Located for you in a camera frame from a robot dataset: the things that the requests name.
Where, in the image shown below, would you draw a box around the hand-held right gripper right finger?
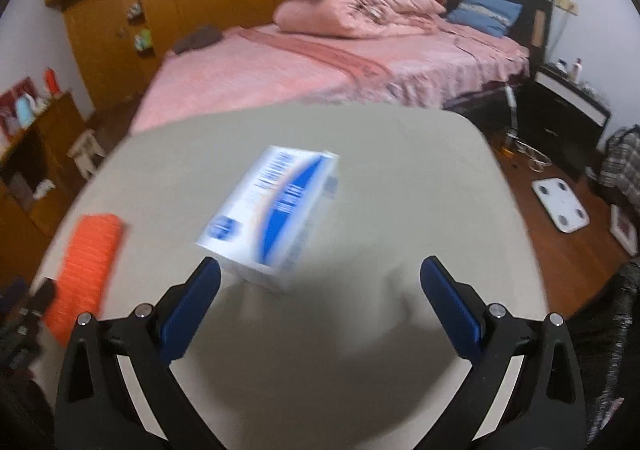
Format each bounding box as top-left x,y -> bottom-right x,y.
415,256 -> 587,450

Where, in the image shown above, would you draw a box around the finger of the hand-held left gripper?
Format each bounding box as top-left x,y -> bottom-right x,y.
29,277 -> 57,318

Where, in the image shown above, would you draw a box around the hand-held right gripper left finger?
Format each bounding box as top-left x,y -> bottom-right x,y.
55,256 -> 224,450

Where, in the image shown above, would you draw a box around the blue and white box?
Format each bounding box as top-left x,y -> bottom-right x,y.
195,145 -> 341,293

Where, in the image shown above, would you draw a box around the black trash bin with bag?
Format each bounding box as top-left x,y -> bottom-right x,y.
565,261 -> 640,433

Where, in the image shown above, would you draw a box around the orange spiky pad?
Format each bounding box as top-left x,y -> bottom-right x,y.
42,213 -> 124,346

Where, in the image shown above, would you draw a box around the wooden dresser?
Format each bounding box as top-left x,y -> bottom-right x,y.
0,90 -> 101,281

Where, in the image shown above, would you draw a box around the white stool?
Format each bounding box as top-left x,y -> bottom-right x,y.
67,128 -> 106,179

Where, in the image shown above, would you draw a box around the white bathroom scale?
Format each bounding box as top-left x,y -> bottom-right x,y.
531,176 -> 591,233

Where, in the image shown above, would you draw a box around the light blue bottle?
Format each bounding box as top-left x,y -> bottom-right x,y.
15,97 -> 35,128

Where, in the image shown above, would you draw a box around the black nightstand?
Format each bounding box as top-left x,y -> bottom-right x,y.
520,62 -> 612,181

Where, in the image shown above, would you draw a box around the plaid cloth covered chair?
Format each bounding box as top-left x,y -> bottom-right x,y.
597,126 -> 640,211

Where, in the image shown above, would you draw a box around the bed with pink sheet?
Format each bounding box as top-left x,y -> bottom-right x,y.
130,0 -> 555,136

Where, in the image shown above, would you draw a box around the grey folded clothes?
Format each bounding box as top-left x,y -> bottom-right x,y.
172,25 -> 223,56

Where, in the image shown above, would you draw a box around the large blue pillow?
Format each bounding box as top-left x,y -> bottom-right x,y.
446,0 -> 522,37

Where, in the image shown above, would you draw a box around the folded pink quilt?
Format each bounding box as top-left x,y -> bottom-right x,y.
273,0 -> 447,38

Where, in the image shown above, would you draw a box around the white cables with power strip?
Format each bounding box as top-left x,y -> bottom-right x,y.
501,130 -> 552,172

